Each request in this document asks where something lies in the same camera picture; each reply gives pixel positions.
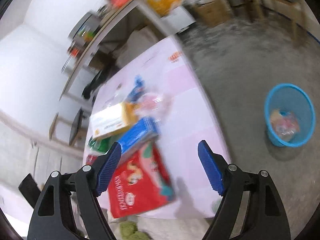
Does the grey rice cooker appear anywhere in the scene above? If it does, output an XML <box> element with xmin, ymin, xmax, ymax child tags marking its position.
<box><xmin>69</xmin><ymin>11</ymin><xmax>100</xmax><ymax>39</ymax></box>

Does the green plastic bottle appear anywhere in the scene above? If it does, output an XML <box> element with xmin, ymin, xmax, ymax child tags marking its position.
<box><xmin>88</xmin><ymin>136</ymin><xmax>113</xmax><ymax>153</ymax></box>

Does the black clothing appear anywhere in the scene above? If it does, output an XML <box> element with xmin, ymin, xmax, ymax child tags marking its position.
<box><xmin>82</xmin><ymin>62</ymin><xmax>120</xmax><ymax>99</ymax></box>

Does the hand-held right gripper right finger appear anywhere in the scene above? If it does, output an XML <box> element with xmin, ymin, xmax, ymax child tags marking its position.
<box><xmin>197</xmin><ymin>140</ymin><xmax>292</xmax><ymax>240</ymax></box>

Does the cardboard box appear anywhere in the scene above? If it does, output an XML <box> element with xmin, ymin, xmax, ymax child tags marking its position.
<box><xmin>192</xmin><ymin>0</ymin><xmax>232</xmax><ymax>27</ymax></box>

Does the blue and white box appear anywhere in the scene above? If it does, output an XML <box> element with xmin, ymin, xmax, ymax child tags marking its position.
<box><xmin>117</xmin><ymin>117</ymin><xmax>160</xmax><ymax>155</ymax></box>

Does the person's fluffy white green robe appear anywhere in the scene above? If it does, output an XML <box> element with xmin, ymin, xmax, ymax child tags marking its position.
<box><xmin>107</xmin><ymin>215</ymin><xmax>155</xmax><ymax>240</ymax></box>

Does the red drink can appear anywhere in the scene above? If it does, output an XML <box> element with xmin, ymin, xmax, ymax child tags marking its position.
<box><xmin>86</xmin><ymin>154</ymin><xmax>99</xmax><ymax>166</ymax></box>

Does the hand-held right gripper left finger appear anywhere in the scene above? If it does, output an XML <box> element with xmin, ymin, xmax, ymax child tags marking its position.
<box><xmin>27</xmin><ymin>142</ymin><xmax>122</xmax><ymax>240</ymax></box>

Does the white and orange box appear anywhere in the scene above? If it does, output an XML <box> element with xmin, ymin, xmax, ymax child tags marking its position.
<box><xmin>89</xmin><ymin>102</ymin><xmax>139</xmax><ymax>139</ymax></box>

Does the blue snack packet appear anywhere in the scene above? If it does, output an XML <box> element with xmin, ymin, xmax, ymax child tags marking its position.
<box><xmin>126</xmin><ymin>76</ymin><xmax>148</xmax><ymax>103</ymax></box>

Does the yellow plastic bag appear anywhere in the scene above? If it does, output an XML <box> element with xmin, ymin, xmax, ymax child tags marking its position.
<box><xmin>146</xmin><ymin>0</ymin><xmax>183</xmax><ymax>15</ymax></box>

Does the wooden chair with black seat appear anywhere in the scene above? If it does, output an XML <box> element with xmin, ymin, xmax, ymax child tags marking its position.
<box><xmin>49</xmin><ymin>107</ymin><xmax>88</xmax><ymax>147</ymax></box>

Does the white long desk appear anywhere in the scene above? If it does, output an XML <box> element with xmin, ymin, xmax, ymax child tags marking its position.
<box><xmin>59</xmin><ymin>0</ymin><xmax>198</xmax><ymax>100</ymax></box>

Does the colorful snack wrapper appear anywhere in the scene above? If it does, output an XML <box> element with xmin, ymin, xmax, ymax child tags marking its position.
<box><xmin>270</xmin><ymin>109</ymin><xmax>300</xmax><ymax>143</ymax></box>

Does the clear plastic container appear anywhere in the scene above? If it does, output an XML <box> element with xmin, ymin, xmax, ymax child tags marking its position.
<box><xmin>139</xmin><ymin>90</ymin><xmax>174</xmax><ymax>120</ymax></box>

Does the blue plastic basket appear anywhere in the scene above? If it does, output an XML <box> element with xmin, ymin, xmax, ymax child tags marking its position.
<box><xmin>264</xmin><ymin>83</ymin><xmax>316</xmax><ymax>147</ymax></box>

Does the white door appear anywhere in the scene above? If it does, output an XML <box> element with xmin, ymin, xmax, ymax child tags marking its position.
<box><xmin>0</xmin><ymin>110</ymin><xmax>87</xmax><ymax>205</ymax></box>

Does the red snack pouch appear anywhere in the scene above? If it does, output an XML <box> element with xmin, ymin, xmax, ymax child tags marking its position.
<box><xmin>107</xmin><ymin>144</ymin><xmax>177</xmax><ymax>218</ymax></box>

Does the white pillow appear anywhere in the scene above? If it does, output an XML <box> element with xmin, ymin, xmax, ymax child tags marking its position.
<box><xmin>117</xmin><ymin>29</ymin><xmax>163</xmax><ymax>68</ymax></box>

